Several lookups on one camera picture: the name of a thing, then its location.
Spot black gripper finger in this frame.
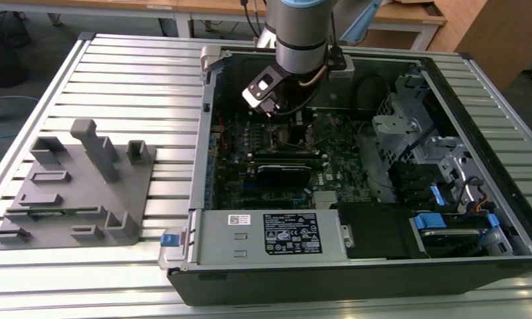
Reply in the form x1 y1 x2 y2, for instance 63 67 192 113
287 112 311 148

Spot black RAM slot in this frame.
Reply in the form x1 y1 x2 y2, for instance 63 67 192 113
252 150 330 158
251 157 330 165

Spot CPU socket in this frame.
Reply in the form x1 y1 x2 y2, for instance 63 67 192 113
268 124 317 152

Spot black graphics card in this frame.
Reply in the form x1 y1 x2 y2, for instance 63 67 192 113
256 163 315 187

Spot green motherboard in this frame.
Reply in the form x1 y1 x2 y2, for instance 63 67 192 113
211 106 383 210

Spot small silver heatsink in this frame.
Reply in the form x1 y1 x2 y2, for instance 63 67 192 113
312 190 341 204

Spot metal drive cage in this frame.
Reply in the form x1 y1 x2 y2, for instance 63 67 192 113
371 74 434 203

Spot grey case hinge latch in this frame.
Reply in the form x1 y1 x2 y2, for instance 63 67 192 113
199 45 227 83

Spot pale blue teach pendant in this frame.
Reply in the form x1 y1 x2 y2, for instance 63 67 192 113
339 0 383 43

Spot black disk bay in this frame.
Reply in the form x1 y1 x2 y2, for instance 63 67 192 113
389 161 447 204

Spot black plastic shroud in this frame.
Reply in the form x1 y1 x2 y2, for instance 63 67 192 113
337 202 417 261

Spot grey power supply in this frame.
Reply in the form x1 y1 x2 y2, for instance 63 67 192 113
188 208 351 266

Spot blue disk carrier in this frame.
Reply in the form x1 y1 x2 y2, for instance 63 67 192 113
410 213 449 231

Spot silver hard disk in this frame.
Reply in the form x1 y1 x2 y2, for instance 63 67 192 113
419 228 481 259

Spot black PC case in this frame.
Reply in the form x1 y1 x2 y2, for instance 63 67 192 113
158 45 532 307

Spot wooden cabinet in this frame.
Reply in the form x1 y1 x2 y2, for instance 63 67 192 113
430 0 532 94

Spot grey parts rack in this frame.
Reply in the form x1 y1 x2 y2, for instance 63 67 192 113
0 118 159 251

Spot green RAM stick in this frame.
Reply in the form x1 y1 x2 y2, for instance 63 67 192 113
7 206 102 219

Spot black round stool base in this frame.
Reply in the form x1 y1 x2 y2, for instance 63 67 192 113
0 56 28 89

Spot black mesh bin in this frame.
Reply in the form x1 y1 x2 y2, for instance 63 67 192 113
0 11 32 51

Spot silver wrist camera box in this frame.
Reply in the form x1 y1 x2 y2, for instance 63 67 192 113
327 49 355 81
242 65 279 116

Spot black looped wire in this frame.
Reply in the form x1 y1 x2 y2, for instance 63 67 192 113
354 72 391 116

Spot silver chassis bracket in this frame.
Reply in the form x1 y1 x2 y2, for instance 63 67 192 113
419 135 475 187

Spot orange and black wires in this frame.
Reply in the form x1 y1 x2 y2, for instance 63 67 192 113
467 198 494 213

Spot blue floor cable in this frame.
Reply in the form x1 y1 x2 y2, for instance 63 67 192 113
0 95 42 138

